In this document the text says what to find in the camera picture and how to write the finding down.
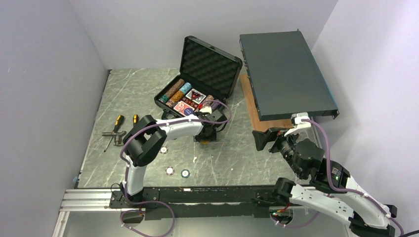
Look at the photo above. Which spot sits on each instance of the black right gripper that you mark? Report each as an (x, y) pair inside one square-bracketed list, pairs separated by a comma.
[(261, 138)]

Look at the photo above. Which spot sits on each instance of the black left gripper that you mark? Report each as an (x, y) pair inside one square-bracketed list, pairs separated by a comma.
[(212, 138)]

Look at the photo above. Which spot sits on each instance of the red black all-in triangle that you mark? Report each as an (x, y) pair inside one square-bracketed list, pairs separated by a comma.
[(195, 95)]

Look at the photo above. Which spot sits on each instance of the white brown poker chip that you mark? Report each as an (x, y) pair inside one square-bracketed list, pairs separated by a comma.
[(164, 150), (169, 171)]

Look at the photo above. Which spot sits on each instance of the blue small blind button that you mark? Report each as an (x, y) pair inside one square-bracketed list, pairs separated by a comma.
[(188, 111)]

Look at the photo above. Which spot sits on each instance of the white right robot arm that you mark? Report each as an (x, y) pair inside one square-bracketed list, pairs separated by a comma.
[(335, 192)]

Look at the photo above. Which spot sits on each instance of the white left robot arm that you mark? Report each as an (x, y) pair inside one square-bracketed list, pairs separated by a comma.
[(143, 143)]

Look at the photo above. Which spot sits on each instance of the black poker set case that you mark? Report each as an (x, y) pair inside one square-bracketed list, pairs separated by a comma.
[(210, 70)]

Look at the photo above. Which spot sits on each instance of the wooden board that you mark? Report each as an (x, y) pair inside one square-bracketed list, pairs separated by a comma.
[(258, 125)]

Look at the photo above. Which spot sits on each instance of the purple chip stack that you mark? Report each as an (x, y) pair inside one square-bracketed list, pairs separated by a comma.
[(215, 105)]

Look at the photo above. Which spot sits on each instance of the red die in case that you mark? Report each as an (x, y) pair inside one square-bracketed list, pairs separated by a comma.
[(190, 102)]

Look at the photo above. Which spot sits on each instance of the brown blue chip row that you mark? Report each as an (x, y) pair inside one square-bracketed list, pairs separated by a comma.
[(207, 101)]

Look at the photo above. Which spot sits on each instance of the red playing card deck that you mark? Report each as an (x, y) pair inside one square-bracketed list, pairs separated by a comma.
[(180, 106)]

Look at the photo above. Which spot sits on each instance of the blue playing card deck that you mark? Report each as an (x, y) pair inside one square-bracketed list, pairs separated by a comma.
[(195, 96)]

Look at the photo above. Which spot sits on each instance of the teal poker chip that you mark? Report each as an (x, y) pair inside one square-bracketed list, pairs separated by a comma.
[(185, 173)]

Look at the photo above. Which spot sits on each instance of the orange yellow chip stack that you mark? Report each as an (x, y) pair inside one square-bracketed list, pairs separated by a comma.
[(175, 98)]

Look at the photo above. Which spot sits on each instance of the light blue chip stack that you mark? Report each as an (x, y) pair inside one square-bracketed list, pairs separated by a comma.
[(185, 88)]

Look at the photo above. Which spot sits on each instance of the brown grey chip row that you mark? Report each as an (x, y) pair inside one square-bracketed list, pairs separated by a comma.
[(164, 98)]

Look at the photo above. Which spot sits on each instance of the dark teal rack server box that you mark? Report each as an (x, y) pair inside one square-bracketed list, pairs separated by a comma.
[(285, 77)]

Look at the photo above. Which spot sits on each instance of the grey metal pipe fitting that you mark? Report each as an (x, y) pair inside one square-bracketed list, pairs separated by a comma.
[(116, 137)]

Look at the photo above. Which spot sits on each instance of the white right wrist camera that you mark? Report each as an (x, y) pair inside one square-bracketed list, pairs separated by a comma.
[(300, 124)]

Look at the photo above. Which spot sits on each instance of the orange black handled screwdriver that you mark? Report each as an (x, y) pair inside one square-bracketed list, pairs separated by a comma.
[(135, 119)]

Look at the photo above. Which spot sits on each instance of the black yellow handled screwdriver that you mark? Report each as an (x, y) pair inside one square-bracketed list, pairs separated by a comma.
[(119, 121)]

